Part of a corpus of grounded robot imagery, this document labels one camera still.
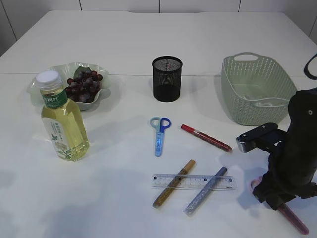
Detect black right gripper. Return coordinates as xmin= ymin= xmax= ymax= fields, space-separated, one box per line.
xmin=253 ymin=89 xmax=317 ymax=210

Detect pink scissors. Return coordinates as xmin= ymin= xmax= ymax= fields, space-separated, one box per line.
xmin=250 ymin=175 xmax=310 ymax=236

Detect blue scissors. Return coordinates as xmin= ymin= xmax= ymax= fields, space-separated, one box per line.
xmin=150 ymin=117 xmax=171 ymax=157

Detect purple grape bunch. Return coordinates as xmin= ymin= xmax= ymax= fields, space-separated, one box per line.
xmin=65 ymin=66 xmax=104 ymax=103

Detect green tea bottle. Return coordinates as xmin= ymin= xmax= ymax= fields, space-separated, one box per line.
xmin=36 ymin=70 xmax=90 ymax=162

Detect clear plastic sheet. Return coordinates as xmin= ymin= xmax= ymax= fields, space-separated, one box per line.
xmin=242 ymin=94 xmax=289 ymax=107

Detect red glitter pen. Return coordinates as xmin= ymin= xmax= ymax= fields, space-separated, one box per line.
xmin=181 ymin=124 xmax=232 ymax=152

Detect green plastic basket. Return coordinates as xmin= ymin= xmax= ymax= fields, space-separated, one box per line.
xmin=221 ymin=53 xmax=297 ymax=126

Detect silver glitter pen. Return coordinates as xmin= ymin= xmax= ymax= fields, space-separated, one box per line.
xmin=184 ymin=167 xmax=227 ymax=216

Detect clear plastic ruler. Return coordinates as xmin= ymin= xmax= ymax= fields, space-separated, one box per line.
xmin=151 ymin=174 xmax=237 ymax=190

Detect gold glitter pen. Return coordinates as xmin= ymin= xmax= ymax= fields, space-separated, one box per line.
xmin=153 ymin=160 xmax=196 ymax=208

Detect black mesh pen holder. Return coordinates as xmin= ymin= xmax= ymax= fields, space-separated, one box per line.
xmin=152 ymin=56 xmax=183 ymax=102

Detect pale green wavy plate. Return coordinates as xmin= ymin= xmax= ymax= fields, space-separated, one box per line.
xmin=26 ymin=61 xmax=112 ymax=112

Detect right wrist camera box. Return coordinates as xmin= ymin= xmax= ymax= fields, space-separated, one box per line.
xmin=236 ymin=122 xmax=287 ymax=154

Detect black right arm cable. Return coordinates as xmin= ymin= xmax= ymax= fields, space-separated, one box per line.
xmin=303 ymin=53 xmax=317 ymax=80

